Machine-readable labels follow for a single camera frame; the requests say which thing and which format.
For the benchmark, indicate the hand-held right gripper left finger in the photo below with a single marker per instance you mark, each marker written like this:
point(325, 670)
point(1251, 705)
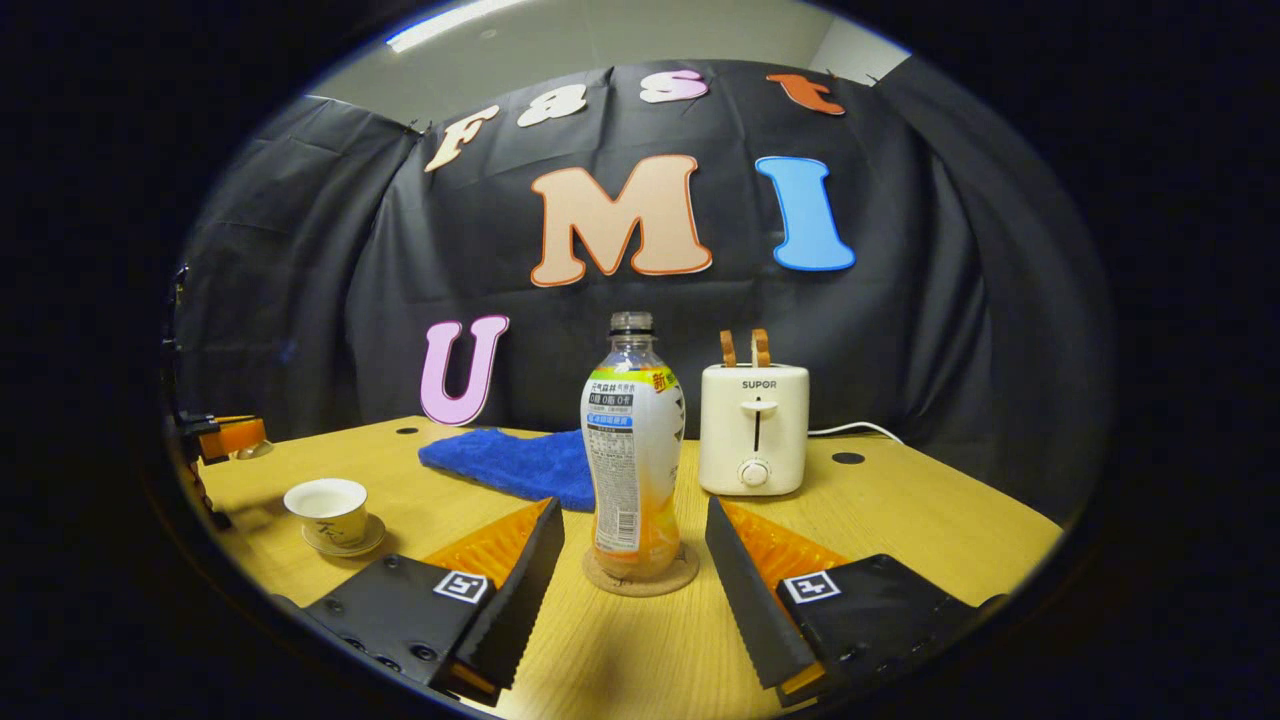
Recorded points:
point(510, 600)

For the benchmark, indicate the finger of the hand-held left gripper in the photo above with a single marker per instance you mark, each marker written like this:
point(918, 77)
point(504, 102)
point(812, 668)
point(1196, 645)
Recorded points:
point(240, 433)

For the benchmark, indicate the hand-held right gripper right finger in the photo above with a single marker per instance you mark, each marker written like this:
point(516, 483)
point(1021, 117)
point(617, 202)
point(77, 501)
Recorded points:
point(755, 600)

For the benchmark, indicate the round wooden coaster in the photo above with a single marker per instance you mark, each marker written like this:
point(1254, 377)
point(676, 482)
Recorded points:
point(690, 572)

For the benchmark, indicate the plastic water bottle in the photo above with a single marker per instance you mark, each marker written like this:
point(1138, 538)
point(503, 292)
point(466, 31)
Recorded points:
point(632, 450)

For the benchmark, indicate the blue towel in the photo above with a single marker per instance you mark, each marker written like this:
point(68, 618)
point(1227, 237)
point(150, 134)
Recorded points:
point(510, 465)

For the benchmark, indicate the beige saucer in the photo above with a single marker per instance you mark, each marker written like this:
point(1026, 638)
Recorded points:
point(365, 545)

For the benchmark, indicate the white toaster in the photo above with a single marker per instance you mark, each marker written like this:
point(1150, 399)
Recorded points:
point(755, 430)

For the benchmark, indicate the toasted bread slice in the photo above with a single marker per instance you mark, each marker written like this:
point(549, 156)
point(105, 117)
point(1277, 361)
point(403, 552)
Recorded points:
point(762, 347)
point(728, 348)

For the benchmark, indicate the black backdrop cloth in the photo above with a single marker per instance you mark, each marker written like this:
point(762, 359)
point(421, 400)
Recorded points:
point(900, 330)

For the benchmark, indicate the ceiling light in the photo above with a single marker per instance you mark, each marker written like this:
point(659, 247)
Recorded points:
point(450, 25)

